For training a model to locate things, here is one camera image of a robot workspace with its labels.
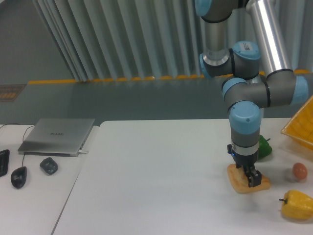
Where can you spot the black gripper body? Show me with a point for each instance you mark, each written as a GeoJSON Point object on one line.
{"type": "Point", "coordinates": [243, 156]}

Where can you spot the triangular golden puff pastry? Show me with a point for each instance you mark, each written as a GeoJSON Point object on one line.
{"type": "Point", "coordinates": [239, 181]}

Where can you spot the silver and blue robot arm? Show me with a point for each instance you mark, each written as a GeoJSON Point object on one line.
{"type": "Point", "coordinates": [262, 74]}

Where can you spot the yellow plastic basket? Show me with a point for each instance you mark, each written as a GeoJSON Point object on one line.
{"type": "Point", "coordinates": [300, 126]}

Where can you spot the green bell pepper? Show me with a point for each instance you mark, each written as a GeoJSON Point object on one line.
{"type": "Point", "coordinates": [264, 147]}

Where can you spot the brown egg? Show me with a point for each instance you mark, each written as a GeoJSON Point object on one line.
{"type": "Point", "coordinates": [300, 171]}

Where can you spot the yellow bell pepper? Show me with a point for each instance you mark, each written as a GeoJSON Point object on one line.
{"type": "Point", "coordinates": [297, 205]}

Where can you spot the silver closed laptop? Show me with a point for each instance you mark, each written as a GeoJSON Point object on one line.
{"type": "Point", "coordinates": [57, 137]}

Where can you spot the white pleated curtain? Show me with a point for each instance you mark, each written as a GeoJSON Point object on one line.
{"type": "Point", "coordinates": [158, 39]}

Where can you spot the small black plastic tray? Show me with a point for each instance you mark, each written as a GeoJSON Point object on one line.
{"type": "Point", "coordinates": [49, 166]}

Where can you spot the black computer mouse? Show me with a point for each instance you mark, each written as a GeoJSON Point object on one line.
{"type": "Point", "coordinates": [18, 177]}

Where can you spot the black keyboard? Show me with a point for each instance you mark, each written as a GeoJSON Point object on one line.
{"type": "Point", "coordinates": [4, 161]}

